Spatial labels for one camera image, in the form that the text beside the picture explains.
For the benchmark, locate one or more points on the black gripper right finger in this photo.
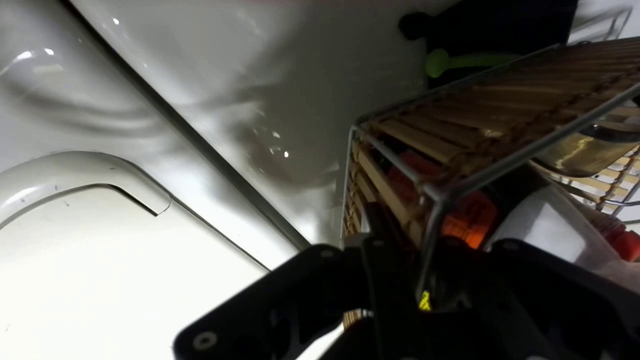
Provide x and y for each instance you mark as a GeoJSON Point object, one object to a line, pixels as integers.
{"type": "Point", "coordinates": [518, 303]}

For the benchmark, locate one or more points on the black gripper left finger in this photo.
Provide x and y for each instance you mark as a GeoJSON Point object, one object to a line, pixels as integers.
{"type": "Point", "coordinates": [282, 313]}

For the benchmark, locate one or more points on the wire basket with wooden handles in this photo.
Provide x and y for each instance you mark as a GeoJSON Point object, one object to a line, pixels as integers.
{"type": "Point", "coordinates": [562, 108]}

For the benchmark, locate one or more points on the right white washing machine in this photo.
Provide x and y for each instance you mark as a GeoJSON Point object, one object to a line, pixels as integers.
{"type": "Point", "coordinates": [137, 151]}

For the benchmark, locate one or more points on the white washing machine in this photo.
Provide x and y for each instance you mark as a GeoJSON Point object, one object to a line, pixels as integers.
{"type": "Point", "coordinates": [137, 151]}
{"type": "Point", "coordinates": [274, 84]}

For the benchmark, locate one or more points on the left white washing machine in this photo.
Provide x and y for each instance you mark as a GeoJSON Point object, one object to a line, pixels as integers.
{"type": "Point", "coordinates": [274, 84]}

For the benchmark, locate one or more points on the green stick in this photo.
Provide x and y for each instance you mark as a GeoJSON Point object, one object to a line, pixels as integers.
{"type": "Point", "coordinates": [439, 61]}

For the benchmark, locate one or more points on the black cloth pad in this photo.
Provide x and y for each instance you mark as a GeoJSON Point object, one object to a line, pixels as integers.
{"type": "Point", "coordinates": [492, 26]}

